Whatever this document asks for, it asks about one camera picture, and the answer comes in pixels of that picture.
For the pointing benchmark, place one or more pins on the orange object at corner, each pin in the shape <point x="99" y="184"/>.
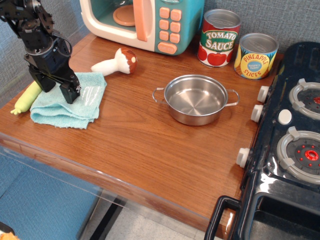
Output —
<point x="7" y="233"/>

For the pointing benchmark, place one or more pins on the tomato sauce can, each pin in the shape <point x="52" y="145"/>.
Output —
<point x="219" y="33"/>

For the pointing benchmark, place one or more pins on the teal toy microwave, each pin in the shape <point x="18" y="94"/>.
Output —
<point x="161" y="26"/>

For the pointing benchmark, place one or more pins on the black toy stove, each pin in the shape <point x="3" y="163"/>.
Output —
<point x="280" y="187"/>

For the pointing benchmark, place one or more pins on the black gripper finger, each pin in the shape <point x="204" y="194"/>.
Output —
<point x="45" y="83"/>
<point x="70" y="91"/>

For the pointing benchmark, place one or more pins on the spoon with green handle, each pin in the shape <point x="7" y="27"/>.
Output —
<point x="25" y="101"/>

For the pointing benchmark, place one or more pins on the plush white brown mushroom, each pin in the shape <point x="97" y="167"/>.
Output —
<point x="124" y="61"/>

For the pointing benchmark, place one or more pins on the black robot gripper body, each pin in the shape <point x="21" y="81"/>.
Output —
<point x="53" y="61"/>

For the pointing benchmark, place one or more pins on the small stainless steel pot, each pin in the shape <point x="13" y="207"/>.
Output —
<point x="195" y="100"/>

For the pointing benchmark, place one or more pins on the pineapple slices can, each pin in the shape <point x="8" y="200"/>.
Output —
<point x="255" y="56"/>

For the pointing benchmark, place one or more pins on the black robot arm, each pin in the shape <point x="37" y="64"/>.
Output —
<point x="30" y="22"/>

